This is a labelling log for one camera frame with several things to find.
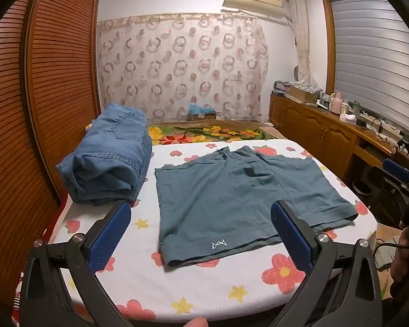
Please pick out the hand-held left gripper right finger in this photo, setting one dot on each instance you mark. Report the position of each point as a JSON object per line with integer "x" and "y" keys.
{"x": 293, "y": 240}

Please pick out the pink tissue box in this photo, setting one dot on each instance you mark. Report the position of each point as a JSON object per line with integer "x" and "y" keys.
{"x": 347, "y": 118}

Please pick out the white flower printed bed sheet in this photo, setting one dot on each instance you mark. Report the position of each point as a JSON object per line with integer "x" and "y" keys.
{"x": 197, "y": 289}

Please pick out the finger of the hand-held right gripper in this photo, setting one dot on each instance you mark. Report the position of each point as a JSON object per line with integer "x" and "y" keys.
{"x": 397, "y": 170}

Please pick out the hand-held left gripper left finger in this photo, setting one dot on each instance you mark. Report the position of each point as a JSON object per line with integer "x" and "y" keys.
{"x": 105, "y": 240}

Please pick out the round white mirror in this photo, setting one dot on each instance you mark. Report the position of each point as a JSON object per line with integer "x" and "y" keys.
{"x": 297, "y": 73}

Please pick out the wooden side cabinet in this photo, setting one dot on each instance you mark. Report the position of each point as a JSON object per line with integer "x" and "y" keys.
{"x": 313, "y": 136}

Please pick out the large cardboard box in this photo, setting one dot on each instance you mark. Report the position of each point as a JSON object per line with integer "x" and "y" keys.
{"x": 303, "y": 93}

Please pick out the black trash bin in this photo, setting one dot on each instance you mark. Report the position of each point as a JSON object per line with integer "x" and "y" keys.
{"x": 363, "y": 189}

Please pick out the wooden louvered wardrobe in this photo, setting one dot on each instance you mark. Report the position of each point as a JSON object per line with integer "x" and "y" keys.
{"x": 37, "y": 109}

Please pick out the brown floral blanket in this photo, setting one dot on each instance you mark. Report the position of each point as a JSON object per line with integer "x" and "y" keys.
{"x": 204, "y": 133}

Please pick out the cream tied curtain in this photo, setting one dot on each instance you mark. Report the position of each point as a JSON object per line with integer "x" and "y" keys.
{"x": 301, "y": 34}

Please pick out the folded blue jeans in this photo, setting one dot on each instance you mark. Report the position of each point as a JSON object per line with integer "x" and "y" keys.
{"x": 112, "y": 156}

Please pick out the grey window blind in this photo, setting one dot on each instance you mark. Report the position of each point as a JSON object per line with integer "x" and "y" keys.
{"x": 371, "y": 54}

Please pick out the pink kettle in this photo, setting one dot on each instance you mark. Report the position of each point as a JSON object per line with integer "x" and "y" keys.
{"x": 336, "y": 103}

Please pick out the cardboard box with blue cloth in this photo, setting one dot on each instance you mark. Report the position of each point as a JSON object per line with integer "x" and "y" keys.
{"x": 201, "y": 112}

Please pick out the teal shorts pants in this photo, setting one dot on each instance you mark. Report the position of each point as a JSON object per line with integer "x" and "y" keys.
{"x": 231, "y": 194}

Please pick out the person's left hand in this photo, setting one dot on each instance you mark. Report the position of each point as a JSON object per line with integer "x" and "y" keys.
{"x": 196, "y": 322}

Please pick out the person's right hand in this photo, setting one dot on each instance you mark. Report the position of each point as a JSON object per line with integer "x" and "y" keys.
{"x": 407, "y": 255}

